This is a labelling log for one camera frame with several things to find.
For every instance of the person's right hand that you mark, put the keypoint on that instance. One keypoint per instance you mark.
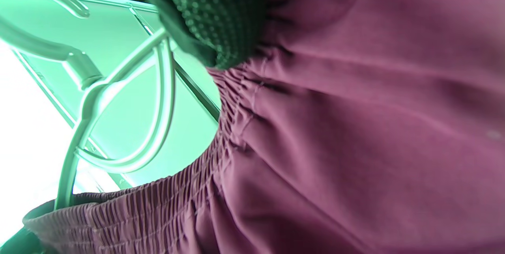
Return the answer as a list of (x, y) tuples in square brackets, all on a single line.
[(213, 13)]

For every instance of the grey plastic hanger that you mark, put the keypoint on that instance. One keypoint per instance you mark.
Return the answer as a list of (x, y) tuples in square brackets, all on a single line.
[(85, 68)]

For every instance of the magenta shorts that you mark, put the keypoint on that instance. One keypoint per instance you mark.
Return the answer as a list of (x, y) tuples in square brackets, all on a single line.
[(355, 127)]

